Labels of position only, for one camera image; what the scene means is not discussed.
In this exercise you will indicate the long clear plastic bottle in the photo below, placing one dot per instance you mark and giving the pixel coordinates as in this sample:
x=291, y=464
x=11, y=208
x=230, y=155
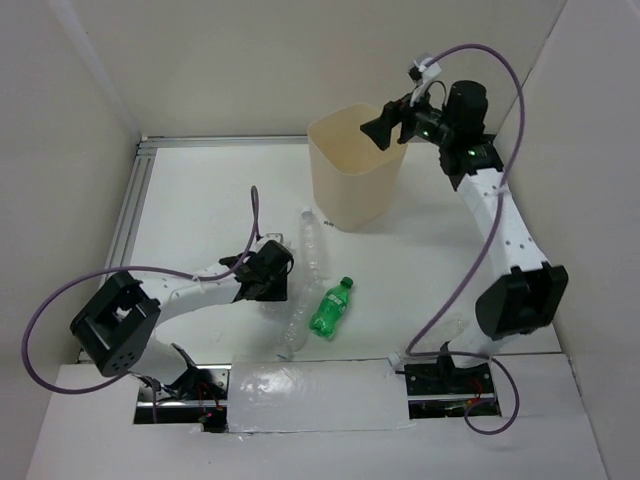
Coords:
x=306, y=280

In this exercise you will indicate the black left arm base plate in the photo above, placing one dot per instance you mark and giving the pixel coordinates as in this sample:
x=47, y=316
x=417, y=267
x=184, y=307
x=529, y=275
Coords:
x=205, y=382

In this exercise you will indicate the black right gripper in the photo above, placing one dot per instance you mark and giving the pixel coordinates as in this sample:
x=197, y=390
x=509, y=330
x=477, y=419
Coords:
x=392, y=114

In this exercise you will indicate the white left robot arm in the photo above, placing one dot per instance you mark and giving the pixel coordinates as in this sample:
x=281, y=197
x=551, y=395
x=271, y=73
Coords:
x=117, y=326

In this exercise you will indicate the aluminium frame rail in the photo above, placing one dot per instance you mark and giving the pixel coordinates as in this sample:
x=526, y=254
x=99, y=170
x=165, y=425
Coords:
x=189, y=205

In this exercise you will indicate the beige plastic bin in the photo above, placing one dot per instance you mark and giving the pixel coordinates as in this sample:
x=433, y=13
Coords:
x=353, y=181

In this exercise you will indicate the green plastic soda bottle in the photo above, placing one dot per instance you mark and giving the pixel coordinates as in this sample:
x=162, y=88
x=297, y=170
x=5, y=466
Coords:
x=325, y=320

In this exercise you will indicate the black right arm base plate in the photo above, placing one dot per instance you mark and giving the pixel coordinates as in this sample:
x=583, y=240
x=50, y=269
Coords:
x=428, y=380

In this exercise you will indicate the clear plastic bottle white cap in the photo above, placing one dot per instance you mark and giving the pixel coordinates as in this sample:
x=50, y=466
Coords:
x=446, y=329

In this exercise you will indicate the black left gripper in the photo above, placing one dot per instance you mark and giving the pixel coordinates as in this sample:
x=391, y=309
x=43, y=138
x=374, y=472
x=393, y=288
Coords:
x=279, y=292

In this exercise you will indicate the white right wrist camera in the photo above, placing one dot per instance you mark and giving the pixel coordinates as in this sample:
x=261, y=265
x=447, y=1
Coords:
x=423, y=72

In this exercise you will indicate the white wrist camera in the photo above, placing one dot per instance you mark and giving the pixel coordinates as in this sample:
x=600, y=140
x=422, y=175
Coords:
x=423, y=72
x=279, y=238

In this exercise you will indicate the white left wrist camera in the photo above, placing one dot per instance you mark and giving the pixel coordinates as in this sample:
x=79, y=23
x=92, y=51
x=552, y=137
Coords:
x=279, y=238

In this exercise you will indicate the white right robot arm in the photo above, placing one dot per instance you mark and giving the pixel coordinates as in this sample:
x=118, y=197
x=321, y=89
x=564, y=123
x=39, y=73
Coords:
x=526, y=290

